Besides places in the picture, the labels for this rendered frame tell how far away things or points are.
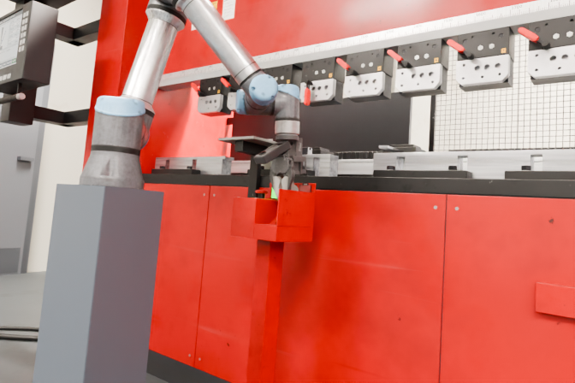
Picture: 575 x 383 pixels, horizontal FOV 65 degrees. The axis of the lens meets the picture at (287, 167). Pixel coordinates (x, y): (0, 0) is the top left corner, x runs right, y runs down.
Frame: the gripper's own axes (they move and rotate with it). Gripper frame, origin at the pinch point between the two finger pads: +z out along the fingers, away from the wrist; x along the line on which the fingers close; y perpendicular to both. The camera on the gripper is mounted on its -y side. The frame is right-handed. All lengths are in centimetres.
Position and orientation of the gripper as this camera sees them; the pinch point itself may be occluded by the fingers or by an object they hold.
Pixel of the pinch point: (281, 202)
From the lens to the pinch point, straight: 135.3
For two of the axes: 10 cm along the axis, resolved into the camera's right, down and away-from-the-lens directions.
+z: -0.1, 10.0, -0.3
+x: -7.3, 0.1, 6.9
